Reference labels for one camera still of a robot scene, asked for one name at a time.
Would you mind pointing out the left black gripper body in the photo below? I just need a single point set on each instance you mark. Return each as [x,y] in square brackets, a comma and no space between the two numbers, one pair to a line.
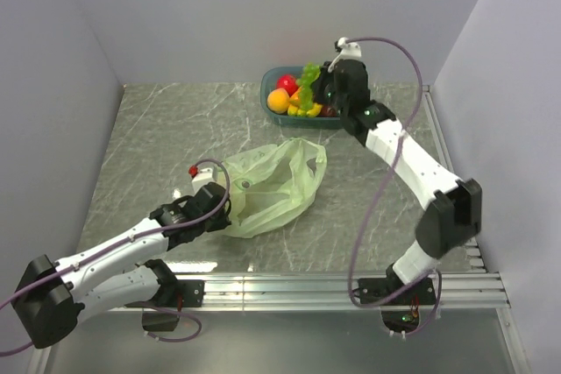
[216,222]

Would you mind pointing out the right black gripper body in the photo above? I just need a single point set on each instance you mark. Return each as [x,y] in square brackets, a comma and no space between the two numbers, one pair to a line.
[323,91]

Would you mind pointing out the green grape bunch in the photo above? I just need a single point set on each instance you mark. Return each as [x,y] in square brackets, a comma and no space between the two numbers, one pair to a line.
[306,103]

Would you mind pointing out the yellow banana bunch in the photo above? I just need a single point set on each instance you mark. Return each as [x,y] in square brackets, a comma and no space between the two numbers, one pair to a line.
[296,109]

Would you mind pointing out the pale green plastic bag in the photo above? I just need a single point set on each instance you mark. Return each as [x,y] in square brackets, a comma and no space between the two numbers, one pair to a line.
[271,185]

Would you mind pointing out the red chili pepper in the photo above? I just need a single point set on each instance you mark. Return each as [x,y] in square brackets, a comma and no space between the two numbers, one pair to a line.
[295,98]

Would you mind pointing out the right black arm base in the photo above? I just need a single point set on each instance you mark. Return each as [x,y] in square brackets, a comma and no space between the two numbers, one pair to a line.
[405,313]

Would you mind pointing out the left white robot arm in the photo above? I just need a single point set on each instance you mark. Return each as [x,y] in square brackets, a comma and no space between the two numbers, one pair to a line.
[54,297]

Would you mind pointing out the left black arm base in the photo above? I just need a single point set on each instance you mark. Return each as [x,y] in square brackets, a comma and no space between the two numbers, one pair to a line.
[186,294]

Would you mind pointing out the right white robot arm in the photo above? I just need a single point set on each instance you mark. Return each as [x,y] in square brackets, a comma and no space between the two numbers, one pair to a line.
[452,207]

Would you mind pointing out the dark red apple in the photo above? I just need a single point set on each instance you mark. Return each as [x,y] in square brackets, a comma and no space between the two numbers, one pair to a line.
[328,112]

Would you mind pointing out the teal plastic container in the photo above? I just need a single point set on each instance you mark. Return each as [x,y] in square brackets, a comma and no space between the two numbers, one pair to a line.
[268,84]

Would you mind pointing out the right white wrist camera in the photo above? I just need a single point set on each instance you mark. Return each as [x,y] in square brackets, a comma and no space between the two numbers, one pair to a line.
[346,50]

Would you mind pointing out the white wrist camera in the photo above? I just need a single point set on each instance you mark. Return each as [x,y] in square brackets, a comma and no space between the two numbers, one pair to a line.
[346,50]
[201,176]

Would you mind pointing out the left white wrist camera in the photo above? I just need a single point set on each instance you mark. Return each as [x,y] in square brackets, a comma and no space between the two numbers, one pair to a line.
[201,176]

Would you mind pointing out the aluminium rail frame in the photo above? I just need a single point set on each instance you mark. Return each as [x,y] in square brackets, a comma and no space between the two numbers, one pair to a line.
[275,303]

